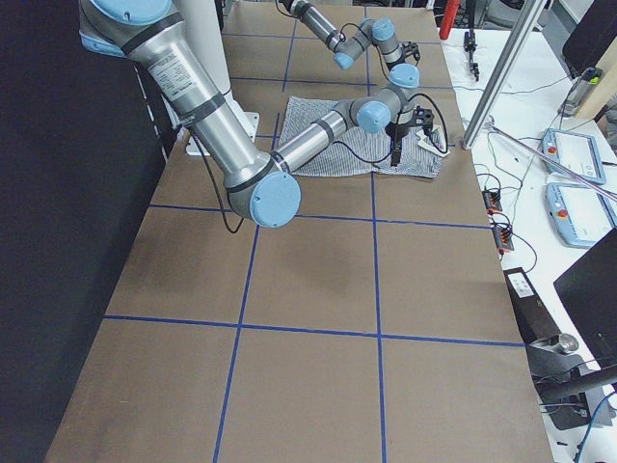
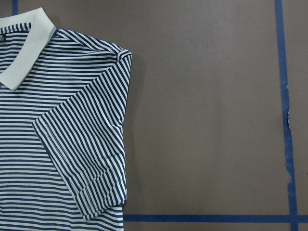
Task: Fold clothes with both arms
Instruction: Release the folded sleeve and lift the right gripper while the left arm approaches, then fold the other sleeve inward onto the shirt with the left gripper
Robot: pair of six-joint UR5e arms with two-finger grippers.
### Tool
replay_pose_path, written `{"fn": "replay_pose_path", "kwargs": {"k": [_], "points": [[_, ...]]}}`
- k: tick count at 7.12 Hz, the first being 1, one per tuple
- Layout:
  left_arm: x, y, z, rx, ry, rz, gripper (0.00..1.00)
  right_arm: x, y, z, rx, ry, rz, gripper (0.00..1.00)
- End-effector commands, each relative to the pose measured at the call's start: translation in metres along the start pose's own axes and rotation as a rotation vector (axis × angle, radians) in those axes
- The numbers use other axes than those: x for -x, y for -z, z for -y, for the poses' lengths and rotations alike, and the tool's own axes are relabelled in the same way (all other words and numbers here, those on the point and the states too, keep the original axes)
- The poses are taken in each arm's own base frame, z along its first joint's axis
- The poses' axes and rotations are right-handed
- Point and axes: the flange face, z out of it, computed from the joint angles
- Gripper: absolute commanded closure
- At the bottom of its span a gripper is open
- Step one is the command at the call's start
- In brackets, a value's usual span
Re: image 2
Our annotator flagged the blue white striped polo shirt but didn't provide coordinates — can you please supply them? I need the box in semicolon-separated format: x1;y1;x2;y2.
0;8;132;231

